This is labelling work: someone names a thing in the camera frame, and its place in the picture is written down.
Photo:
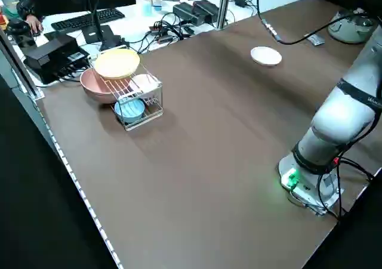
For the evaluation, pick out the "large pink bowl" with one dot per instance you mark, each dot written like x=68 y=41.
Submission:
x=92 y=87

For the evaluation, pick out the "black keyboard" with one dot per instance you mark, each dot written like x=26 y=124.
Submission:
x=88 y=18

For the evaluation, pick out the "small pink bowl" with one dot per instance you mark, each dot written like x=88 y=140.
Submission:
x=143 y=82

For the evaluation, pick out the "black usb hub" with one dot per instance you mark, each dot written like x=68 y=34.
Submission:
x=161 y=32

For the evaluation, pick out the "black electronics box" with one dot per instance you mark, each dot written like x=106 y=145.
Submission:
x=53 y=54

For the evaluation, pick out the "black monitor stand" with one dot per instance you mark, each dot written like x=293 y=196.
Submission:
x=104 y=40

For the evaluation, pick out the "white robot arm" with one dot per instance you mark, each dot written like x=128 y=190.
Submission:
x=343 y=123

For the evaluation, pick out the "aluminium rail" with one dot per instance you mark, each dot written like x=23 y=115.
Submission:
x=18 y=61

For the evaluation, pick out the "yellow plate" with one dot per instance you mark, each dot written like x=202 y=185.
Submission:
x=116 y=63

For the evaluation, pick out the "glass pot lid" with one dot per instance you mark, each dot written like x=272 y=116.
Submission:
x=362 y=20

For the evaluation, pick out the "aluminium post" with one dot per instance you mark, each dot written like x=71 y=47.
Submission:
x=224 y=5

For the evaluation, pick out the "blue cup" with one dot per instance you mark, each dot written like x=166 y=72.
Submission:
x=146 y=9

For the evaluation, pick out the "grey electric cooking pot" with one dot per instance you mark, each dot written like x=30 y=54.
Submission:
x=346 y=33

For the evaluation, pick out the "blue bowl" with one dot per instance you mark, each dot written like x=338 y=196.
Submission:
x=129 y=109

